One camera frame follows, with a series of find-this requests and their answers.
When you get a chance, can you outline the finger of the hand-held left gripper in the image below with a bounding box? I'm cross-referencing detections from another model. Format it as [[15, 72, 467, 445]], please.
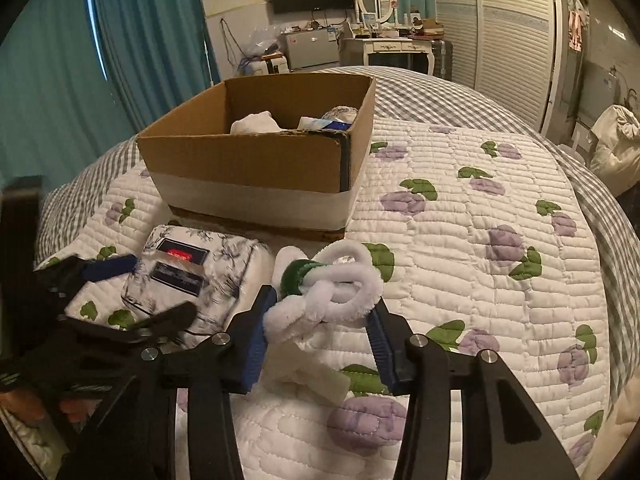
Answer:
[[62, 301, 197, 345], [34, 254, 139, 291]]

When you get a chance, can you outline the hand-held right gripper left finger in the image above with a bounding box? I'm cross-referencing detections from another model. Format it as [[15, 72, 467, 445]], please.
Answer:
[[55, 284, 278, 480]]

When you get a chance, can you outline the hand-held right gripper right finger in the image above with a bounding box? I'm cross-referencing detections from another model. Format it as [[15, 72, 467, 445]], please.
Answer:
[[366, 300, 573, 480]]

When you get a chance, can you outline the floral print bedding package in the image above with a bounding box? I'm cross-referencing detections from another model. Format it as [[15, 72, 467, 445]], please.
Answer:
[[121, 224, 274, 352]]

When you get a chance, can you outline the white and green chenille flower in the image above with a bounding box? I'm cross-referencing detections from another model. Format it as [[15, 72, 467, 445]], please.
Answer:
[[264, 240, 386, 405]]

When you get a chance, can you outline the cardboard box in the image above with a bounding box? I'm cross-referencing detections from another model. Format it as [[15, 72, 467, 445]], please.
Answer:
[[136, 72, 377, 242]]

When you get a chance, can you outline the person's left hand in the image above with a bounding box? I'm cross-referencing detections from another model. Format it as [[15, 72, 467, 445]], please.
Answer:
[[0, 389, 88, 433]]

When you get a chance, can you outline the dark furniture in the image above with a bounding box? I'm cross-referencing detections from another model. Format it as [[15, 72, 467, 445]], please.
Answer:
[[0, 175, 47, 281]]

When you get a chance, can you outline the floral quilted blanket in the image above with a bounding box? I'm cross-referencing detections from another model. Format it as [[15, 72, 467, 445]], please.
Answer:
[[34, 119, 617, 480]]

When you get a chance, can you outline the wide teal curtain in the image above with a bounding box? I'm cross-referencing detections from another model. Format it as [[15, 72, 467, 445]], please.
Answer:
[[0, 0, 222, 198]]

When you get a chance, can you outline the blue and white packet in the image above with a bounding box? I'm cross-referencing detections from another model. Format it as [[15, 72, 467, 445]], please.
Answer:
[[298, 115, 359, 132]]

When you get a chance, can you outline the grey knitted item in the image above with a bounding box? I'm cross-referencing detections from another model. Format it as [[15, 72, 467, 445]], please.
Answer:
[[321, 104, 362, 122]]

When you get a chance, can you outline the grey checked bedsheet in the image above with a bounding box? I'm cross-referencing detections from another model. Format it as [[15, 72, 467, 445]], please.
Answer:
[[34, 64, 640, 413]]

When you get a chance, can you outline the clear plastic bag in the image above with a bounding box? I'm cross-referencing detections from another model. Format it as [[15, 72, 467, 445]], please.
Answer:
[[246, 25, 287, 58]]

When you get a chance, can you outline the small white fridge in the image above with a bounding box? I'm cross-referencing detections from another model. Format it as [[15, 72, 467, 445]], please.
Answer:
[[284, 27, 339, 72]]

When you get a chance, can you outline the dark suitcase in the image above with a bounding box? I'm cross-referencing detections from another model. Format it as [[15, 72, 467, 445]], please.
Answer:
[[426, 37, 454, 82]]

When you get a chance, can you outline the white dressing table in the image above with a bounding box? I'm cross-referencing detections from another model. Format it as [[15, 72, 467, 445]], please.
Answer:
[[341, 26, 437, 75]]

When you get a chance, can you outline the white cloth pile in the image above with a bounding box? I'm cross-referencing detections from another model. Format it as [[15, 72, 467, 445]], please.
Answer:
[[589, 104, 640, 197]]

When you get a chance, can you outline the white louvred wardrobe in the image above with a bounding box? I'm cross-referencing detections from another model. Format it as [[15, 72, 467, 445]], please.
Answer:
[[430, 0, 562, 133]]

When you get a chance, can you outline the pink hanging garment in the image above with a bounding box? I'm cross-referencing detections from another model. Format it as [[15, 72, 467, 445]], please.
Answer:
[[567, 6, 587, 52]]

